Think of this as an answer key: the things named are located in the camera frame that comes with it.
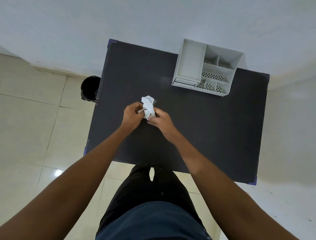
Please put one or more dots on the person's right hand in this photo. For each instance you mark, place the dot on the person's right hand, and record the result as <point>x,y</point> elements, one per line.
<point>161,121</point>

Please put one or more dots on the person's left hand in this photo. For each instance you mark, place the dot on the person's left hand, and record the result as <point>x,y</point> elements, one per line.
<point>130,118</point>

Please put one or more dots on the person's right fingers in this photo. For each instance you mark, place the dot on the person's right fingers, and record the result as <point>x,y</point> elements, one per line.
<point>154,118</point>

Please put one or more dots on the person's left fingers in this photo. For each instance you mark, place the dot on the person's left fingers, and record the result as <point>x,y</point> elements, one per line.
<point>140,108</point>

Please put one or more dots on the white tissue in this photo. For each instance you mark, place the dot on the white tissue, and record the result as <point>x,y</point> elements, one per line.
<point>148,107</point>

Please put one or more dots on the person's left forearm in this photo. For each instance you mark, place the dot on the person's left forearm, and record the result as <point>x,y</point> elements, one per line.
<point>66,188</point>

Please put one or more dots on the person's right forearm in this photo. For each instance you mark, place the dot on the person's right forearm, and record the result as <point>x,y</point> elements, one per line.
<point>232,195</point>

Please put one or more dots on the black table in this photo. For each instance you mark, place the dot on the black table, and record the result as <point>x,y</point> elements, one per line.
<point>177,111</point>

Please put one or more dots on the black trash bin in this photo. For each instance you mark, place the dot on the black trash bin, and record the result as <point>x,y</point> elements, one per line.
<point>90,88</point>

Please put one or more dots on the person's black trousers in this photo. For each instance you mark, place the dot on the person's black trousers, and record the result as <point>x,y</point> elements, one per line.
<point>148,190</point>

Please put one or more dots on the white plastic desk organizer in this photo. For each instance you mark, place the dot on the white plastic desk organizer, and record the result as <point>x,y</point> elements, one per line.
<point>206,66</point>

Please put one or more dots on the person's dark blue shirt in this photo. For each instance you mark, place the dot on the person's dark blue shirt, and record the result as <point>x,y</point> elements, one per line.
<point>153,221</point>

